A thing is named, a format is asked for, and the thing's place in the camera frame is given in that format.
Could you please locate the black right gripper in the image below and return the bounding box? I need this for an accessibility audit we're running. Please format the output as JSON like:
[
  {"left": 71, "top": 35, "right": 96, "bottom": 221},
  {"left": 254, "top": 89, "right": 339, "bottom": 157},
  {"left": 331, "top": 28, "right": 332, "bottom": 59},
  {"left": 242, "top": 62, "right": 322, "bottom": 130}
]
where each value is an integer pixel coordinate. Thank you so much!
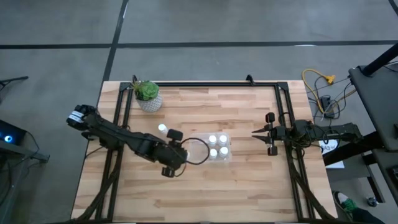
[{"left": 251, "top": 111, "right": 295, "bottom": 157}]

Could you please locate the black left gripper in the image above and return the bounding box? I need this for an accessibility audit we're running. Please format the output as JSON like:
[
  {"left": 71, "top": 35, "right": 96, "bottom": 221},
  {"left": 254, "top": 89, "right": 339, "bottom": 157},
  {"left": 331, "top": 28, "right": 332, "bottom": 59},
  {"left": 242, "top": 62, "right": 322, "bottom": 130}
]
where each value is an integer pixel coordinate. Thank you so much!
[{"left": 154, "top": 128, "right": 190, "bottom": 179}]

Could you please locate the clear plastic basket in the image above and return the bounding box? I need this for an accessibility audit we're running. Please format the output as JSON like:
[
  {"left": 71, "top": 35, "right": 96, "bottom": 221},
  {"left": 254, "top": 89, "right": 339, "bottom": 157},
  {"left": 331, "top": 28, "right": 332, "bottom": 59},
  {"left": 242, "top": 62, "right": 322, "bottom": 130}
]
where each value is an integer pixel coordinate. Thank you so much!
[{"left": 188, "top": 132, "right": 233, "bottom": 163}]

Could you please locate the white patterned plant pot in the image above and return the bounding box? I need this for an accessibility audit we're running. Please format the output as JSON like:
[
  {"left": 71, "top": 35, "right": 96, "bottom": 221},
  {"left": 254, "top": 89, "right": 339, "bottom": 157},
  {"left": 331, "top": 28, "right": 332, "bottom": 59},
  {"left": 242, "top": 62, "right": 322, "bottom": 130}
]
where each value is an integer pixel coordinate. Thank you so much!
[{"left": 136, "top": 92, "right": 163, "bottom": 113}]

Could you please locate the green succulent plant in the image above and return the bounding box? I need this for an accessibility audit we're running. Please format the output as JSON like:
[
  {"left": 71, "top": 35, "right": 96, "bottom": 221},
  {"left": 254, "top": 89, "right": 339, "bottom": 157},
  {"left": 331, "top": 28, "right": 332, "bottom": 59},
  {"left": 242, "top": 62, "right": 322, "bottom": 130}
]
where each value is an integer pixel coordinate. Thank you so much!
[{"left": 130, "top": 79, "right": 160, "bottom": 101}]

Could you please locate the white printed paper sheet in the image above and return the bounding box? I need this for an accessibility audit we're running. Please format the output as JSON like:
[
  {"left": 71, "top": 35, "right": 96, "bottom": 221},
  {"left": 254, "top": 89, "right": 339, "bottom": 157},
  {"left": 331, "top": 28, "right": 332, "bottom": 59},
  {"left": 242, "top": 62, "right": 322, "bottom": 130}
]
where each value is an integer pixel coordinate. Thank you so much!
[{"left": 318, "top": 139, "right": 346, "bottom": 169}]

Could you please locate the black power strip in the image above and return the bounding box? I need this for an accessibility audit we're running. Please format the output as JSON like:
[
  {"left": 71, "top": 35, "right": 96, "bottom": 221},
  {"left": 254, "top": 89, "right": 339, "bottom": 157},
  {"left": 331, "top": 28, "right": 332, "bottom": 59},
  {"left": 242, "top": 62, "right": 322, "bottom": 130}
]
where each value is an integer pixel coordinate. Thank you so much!
[{"left": 320, "top": 95, "right": 334, "bottom": 118}]

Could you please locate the person's shoe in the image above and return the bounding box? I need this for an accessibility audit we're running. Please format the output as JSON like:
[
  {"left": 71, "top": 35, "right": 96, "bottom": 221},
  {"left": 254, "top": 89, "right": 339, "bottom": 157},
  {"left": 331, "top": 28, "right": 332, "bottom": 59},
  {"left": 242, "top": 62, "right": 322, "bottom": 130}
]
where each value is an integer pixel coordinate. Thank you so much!
[{"left": 333, "top": 190, "right": 358, "bottom": 218}]

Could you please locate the black equipment cart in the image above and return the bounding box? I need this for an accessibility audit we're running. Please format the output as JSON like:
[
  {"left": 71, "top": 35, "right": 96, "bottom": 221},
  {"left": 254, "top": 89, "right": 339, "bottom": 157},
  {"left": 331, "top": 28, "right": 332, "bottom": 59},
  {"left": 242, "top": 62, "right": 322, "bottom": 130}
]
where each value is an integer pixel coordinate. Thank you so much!
[{"left": 323, "top": 64, "right": 398, "bottom": 224}]

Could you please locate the person's leg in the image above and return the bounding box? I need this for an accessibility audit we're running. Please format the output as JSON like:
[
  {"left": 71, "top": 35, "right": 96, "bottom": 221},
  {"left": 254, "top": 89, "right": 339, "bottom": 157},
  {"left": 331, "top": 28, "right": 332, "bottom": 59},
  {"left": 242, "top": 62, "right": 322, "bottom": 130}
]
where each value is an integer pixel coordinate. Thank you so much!
[{"left": 350, "top": 207, "right": 398, "bottom": 224}]

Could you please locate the black diagonal pole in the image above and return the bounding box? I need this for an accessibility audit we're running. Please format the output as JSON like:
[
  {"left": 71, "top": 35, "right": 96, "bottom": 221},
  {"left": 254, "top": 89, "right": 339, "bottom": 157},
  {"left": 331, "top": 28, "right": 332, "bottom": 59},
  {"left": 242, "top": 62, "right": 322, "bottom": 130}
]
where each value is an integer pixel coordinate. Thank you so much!
[{"left": 361, "top": 42, "right": 398, "bottom": 77}]

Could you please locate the black computer with blue light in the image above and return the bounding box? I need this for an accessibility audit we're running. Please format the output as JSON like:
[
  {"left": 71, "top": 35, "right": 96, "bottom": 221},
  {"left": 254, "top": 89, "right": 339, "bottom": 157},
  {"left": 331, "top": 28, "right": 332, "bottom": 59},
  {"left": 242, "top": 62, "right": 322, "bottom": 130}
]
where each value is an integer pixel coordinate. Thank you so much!
[{"left": 0, "top": 119, "right": 27, "bottom": 146}]

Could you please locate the black stand leg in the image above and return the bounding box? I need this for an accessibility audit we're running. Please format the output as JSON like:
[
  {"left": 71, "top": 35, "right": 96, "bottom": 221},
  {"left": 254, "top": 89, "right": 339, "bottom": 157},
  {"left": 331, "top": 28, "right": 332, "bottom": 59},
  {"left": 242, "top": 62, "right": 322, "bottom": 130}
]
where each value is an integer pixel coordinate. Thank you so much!
[{"left": 0, "top": 75, "right": 29, "bottom": 87}]

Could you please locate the black left gripper cable loop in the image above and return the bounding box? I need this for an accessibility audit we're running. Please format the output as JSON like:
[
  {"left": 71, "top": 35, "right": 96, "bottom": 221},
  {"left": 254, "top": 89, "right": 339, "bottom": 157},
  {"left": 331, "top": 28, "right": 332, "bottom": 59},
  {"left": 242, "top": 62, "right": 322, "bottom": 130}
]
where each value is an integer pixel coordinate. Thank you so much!
[{"left": 179, "top": 137, "right": 211, "bottom": 166}]

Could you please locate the black aluminium table frame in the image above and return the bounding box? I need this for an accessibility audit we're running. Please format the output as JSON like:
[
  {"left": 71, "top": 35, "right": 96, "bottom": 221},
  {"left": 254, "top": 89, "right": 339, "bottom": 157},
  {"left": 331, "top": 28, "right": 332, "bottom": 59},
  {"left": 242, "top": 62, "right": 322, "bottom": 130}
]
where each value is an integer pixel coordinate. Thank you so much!
[{"left": 70, "top": 80, "right": 340, "bottom": 223}]

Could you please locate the yellow extension cable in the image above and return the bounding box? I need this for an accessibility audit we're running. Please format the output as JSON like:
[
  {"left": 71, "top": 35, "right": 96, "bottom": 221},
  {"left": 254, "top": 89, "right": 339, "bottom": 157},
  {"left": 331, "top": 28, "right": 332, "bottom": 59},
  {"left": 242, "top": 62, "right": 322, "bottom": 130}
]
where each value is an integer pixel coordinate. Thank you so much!
[{"left": 302, "top": 68, "right": 336, "bottom": 114}]

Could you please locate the grey metal shelf bracket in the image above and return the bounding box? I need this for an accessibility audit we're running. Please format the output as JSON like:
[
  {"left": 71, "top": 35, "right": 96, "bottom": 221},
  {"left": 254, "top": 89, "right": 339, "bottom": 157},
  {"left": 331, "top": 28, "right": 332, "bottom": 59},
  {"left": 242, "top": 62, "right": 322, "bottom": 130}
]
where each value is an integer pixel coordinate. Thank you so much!
[{"left": 0, "top": 141, "right": 50, "bottom": 165}]

